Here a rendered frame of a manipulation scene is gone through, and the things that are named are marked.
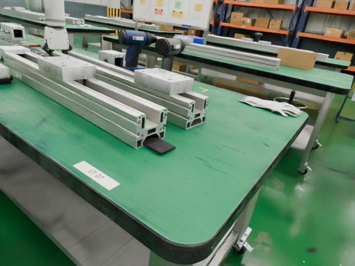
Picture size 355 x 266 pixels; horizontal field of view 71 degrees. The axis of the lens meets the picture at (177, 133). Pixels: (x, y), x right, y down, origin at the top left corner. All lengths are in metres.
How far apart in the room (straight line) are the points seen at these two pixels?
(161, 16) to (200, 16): 0.71
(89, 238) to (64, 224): 0.14
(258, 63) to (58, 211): 1.79
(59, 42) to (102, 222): 0.86
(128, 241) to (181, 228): 0.73
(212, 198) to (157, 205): 0.10
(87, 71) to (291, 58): 2.10
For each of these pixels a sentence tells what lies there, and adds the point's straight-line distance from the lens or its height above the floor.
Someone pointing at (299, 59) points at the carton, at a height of 0.86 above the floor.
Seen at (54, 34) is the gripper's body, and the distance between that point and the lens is 1.36.
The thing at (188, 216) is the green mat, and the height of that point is 0.78.
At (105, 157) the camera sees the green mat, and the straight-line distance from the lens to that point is 0.56.
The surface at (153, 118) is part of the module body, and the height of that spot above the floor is 0.84.
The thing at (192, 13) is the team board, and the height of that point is 1.14.
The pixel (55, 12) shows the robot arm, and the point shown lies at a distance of 1.34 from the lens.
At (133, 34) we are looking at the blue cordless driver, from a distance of 1.13.
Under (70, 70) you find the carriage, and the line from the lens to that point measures 0.81.
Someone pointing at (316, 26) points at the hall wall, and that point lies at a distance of 11.17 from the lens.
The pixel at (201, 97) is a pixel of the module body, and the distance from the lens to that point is 0.76.
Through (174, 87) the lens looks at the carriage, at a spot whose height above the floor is 0.89.
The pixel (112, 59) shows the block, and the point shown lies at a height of 0.85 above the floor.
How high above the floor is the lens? 1.07
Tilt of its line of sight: 25 degrees down
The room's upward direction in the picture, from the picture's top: 8 degrees clockwise
